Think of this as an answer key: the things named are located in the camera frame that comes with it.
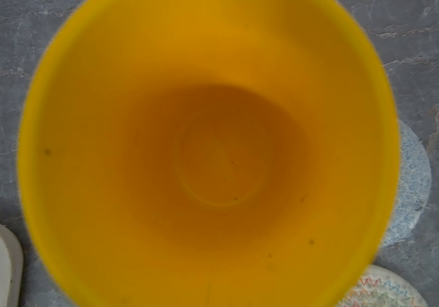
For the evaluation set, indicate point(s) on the yellow mug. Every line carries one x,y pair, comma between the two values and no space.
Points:
208,153

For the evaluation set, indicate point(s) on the blue grey woven coaster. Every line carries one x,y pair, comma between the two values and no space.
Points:
413,191

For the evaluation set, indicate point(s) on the cream woven round coaster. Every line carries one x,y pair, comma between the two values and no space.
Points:
380,287

